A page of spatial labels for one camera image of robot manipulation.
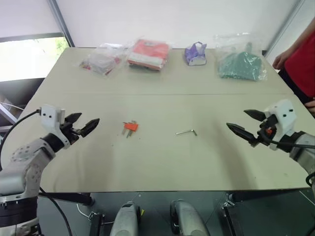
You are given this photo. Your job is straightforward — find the grey metal shelf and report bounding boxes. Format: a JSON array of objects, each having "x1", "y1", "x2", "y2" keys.
[{"x1": 0, "y1": 77, "x2": 46, "y2": 135}]

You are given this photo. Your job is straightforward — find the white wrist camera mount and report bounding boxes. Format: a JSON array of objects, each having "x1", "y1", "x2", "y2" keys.
[
  {"x1": 40, "y1": 104, "x2": 70, "y2": 150},
  {"x1": 262, "y1": 99, "x2": 296, "y2": 151}
]

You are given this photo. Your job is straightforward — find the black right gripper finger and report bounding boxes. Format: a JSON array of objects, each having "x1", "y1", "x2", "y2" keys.
[
  {"x1": 226, "y1": 122, "x2": 258, "y2": 148},
  {"x1": 243, "y1": 109, "x2": 266, "y2": 122}
]

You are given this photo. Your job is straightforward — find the black table leg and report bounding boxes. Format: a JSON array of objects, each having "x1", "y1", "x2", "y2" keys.
[
  {"x1": 89, "y1": 210, "x2": 107, "y2": 236},
  {"x1": 221, "y1": 199, "x2": 249, "y2": 236}
]

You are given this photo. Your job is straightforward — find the clear bag with green items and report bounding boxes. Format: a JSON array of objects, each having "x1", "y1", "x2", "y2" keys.
[{"x1": 212, "y1": 32, "x2": 269, "y2": 83}]

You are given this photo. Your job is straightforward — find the black cable under table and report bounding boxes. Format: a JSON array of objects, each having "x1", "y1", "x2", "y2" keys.
[{"x1": 36, "y1": 193, "x2": 74, "y2": 236}]

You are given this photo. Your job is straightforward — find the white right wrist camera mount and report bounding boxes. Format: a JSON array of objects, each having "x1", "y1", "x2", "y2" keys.
[{"x1": 262, "y1": 99, "x2": 296, "y2": 151}]

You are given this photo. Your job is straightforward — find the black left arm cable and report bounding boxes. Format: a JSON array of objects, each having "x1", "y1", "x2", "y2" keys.
[{"x1": 0, "y1": 110, "x2": 42, "y2": 173}]

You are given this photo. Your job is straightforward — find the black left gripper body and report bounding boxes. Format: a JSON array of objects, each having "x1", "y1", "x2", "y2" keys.
[{"x1": 59, "y1": 122, "x2": 82, "y2": 146}]

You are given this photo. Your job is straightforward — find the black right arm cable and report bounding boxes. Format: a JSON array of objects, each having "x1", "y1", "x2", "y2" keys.
[{"x1": 269, "y1": 139, "x2": 315, "y2": 149}]

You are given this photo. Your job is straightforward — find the purple plastic bag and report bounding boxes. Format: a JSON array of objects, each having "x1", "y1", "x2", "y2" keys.
[{"x1": 184, "y1": 41, "x2": 207, "y2": 67}]

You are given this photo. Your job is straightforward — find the metal hex key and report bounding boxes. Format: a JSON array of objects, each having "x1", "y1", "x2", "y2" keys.
[{"x1": 175, "y1": 127, "x2": 198, "y2": 137}]

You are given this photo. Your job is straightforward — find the black table frame bar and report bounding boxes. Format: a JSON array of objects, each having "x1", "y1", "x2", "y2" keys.
[{"x1": 37, "y1": 192, "x2": 95, "y2": 207}]

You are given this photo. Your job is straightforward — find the person in red shirt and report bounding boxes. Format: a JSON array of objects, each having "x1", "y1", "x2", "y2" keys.
[{"x1": 272, "y1": 23, "x2": 315, "y2": 118}]

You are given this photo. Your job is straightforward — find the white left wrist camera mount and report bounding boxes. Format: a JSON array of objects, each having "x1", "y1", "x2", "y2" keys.
[{"x1": 40, "y1": 104, "x2": 70, "y2": 150}]

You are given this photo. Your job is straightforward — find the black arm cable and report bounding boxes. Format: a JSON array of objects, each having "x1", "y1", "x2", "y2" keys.
[
  {"x1": 269, "y1": 139, "x2": 315, "y2": 149},
  {"x1": 0, "y1": 110, "x2": 42, "y2": 173}
]

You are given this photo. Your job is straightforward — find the clear bag with pink items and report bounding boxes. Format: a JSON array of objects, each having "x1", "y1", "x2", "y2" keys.
[{"x1": 78, "y1": 43, "x2": 126, "y2": 80}]

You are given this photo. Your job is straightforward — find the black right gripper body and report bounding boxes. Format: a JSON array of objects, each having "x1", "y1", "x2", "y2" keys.
[{"x1": 256, "y1": 115, "x2": 278, "y2": 148}]

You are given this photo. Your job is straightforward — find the small orange part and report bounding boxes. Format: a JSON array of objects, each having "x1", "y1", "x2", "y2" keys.
[{"x1": 126, "y1": 119, "x2": 138, "y2": 139}]

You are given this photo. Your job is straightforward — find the dark window frame post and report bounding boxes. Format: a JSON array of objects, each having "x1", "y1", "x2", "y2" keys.
[{"x1": 46, "y1": 0, "x2": 76, "y2": 48}]

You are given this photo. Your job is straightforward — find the pink folded cloth stack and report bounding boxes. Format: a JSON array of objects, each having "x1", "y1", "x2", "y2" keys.
[{"x1": 126, "y1": 37, "x2": 172, "y2": 73}]

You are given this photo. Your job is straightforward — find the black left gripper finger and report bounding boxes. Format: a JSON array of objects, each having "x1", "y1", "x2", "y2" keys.
[
  {"x1": 64, "y1": 112, "x2": 83, "y2": 125},
  {"x1": 79, "y1": 118, "x2": 100, "y2": 138}
]

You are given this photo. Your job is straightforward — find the grey rounded housing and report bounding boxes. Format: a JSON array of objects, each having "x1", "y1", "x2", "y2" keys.
[
  {"x1": 170, "y1": 199, "x2": 210, "y2": 236},
  {"x1": 109, "y1": 201, "x2": 143, "y2": 236}
]

